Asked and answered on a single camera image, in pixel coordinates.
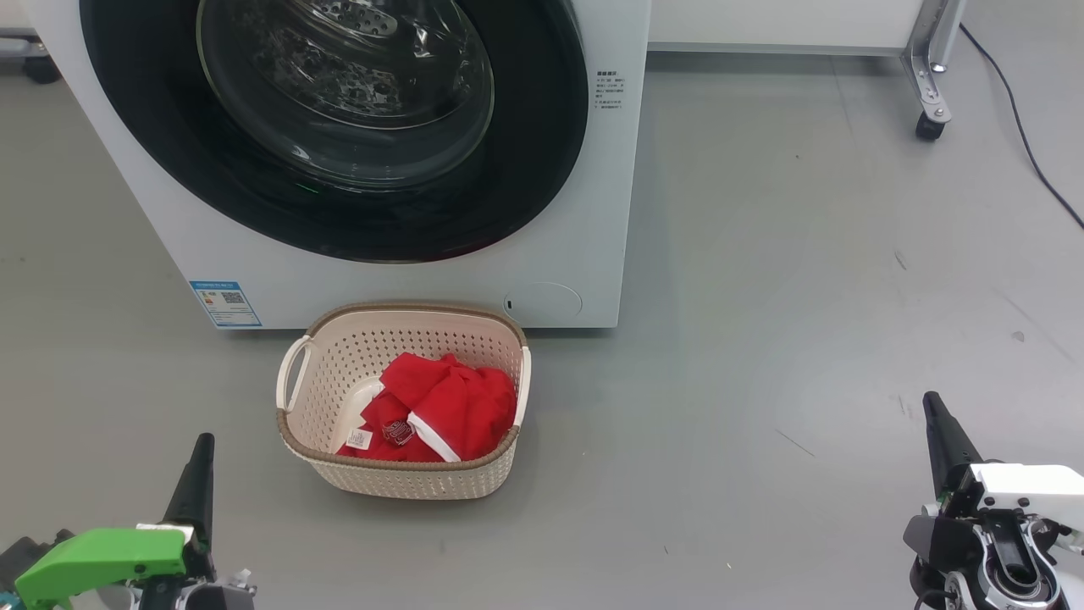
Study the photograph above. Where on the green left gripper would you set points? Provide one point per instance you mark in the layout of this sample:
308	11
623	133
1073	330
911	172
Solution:
110	555

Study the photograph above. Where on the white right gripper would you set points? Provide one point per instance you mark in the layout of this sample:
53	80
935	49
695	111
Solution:
1033	491

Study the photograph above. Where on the red white sports garment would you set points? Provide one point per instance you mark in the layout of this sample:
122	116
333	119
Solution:
457	407

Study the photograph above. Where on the round black glass washer door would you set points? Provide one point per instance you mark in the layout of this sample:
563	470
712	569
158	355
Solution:
542	152

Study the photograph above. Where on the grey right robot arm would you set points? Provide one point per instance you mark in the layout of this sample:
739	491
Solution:
1016	580

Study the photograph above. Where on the cream perforated laundry basket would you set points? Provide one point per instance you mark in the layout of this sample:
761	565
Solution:
339	381

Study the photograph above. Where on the white front-load washing machine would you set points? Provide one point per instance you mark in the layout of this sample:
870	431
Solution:
593	212

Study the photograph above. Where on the blue energy label sticker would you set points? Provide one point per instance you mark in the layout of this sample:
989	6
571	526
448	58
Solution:
224	303

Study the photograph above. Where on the metal panel leg with caster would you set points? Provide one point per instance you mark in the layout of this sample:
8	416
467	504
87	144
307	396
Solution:
927	85

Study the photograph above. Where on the black caster on metal foot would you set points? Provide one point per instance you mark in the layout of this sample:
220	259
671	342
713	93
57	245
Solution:
41	69

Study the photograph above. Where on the white partition panel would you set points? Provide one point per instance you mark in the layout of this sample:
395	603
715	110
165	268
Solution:
779	21

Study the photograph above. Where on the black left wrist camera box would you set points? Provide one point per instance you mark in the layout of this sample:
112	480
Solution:
30	551

